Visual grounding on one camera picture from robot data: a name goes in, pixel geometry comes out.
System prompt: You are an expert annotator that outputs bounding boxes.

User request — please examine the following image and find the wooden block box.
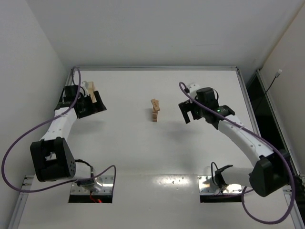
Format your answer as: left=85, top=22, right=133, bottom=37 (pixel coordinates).
left=87, top=82, right=97, bottom=103

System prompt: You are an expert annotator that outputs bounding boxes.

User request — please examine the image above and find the wood block with print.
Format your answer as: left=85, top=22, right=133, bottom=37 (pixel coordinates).
left=151, top=99, right=160, bottom=112

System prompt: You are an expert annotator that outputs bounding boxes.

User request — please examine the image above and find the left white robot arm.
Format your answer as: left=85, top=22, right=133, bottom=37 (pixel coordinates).
left=30, top=85, right=107, bottom=182

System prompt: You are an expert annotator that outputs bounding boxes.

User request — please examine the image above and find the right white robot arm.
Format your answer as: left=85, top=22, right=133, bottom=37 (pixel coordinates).
left=178, top=82, right=294, bottom=197

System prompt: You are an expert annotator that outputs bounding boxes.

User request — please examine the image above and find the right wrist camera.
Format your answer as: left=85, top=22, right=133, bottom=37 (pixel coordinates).
left=184, top=83, right=200, bottom=98

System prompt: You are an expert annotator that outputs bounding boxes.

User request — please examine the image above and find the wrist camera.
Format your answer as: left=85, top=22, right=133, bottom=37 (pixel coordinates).
left=184, top=83, right=200, bottom=98
left=81, top=81, right=89, bottom=88

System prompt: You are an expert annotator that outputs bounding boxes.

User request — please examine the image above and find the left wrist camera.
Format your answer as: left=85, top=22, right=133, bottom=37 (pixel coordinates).
left=81, top=81, right=89, bottom=88

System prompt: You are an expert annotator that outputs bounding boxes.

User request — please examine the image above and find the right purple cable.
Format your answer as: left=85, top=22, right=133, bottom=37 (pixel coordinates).
left=178, top=82, right=296, bottom=225

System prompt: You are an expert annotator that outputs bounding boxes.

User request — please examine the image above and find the black wall cable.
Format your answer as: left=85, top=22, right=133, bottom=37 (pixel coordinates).
left=252, top=69, right=283, bottom=113

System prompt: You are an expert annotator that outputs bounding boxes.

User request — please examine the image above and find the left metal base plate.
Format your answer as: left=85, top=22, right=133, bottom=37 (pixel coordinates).
left=70, top=176, right=114, bottom=196

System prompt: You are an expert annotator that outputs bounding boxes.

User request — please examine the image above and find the metal base plate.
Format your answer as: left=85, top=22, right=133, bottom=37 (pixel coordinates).
left=197, top=175, right=243, bottom=196
left=70, top=176, right=114, bottom=196

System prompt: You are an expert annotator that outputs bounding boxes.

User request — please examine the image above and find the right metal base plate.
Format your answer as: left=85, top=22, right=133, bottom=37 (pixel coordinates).
left=197, top=175, right=243, bottom=196

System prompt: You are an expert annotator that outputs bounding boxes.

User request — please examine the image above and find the aluminium table frame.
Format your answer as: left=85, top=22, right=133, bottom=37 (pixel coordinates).
left=9, top=65, right=305, bottom=229

